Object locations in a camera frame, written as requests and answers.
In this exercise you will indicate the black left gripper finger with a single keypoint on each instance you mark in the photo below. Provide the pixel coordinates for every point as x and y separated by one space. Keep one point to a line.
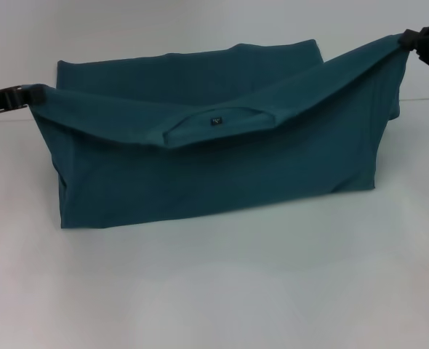
7 100

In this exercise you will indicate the teal FREE print t-shirt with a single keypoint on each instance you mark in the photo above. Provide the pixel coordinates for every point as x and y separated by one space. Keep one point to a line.
218 174

